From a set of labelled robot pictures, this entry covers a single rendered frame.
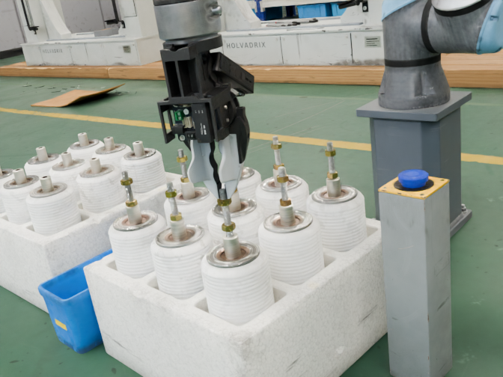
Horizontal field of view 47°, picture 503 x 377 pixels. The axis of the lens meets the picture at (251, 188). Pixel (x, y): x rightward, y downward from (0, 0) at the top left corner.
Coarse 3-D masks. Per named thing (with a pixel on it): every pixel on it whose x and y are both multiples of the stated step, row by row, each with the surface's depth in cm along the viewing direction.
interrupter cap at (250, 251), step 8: (240, 240) 84; (216, 248) 83; (224, 248) 83; (240, 248) 82; (248, 248) 82; (256, 248) 81; (208, 256) 81; (216, 256) 81; (224, 256) 81; (240, 256) 80; (248, 256) 79; (256, 256) 79; (216, 264) 78; (224, 264) 78; (232, 264) 78; (240, 264) 78
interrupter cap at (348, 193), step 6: (324, 186) 99; (342, 186) 98; (348, 186) 98; (318, 192) 97; (324, 192) 97; (342, 192) 97; (348, 192) 96; (354, 192) 95; (312, 198) 96; (318, 198) 95; (324, 198) 94; (330, 198) 95; (336, 198) 94; (342, 198) 94; (348, 198) 93
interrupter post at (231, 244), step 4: (224, 236) 80; (232, 236) 80; (236, 236) 79; (224, 240) 79; (228, 240) 79; (232, 240) 79; (236, 240) 79; (224, 244) 80; (228, 244) 79; (232, 244) 79; (236, 244) 80; (228, 248) 80; (232, 248) 80; (236, 248) 80; (228, 252) 80; (232, 252) 80; (236, 252) 80; (240, 252) 81; (228, 256) 80; (232, 256) 80; (236, 256) 80
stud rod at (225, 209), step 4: (220, 188) 78; (224, 188) 78; (220, 192) 77; (224, 192) 77; (220, 196) 78; (224, 196) 77; (224, 208) 78; (228, 208) 78; (224, 212) 78; (228, 212) 78; (224, 216) 79; (228, 216) 79; (224, 220) 79; (228, 220) 79; (228, 224) 79; (228, 232) 79; (232, 232) 80; (228, 236) 80
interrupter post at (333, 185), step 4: (328, 180) 94; (332, 180) 94; (336, 180) 94; (328, 184) 95; (332, 184) 94; (336, 184) 94; (340, 184) 95; (328, 188) 95; (332, 188) 95; (336, 188) 95; (340, 188) 95; (328, 192) 96; (332, 192) 95; (336, 192) 95; (340, 192) 95; (328, 196) 96; (332, 196) 95; (336, 196) 95
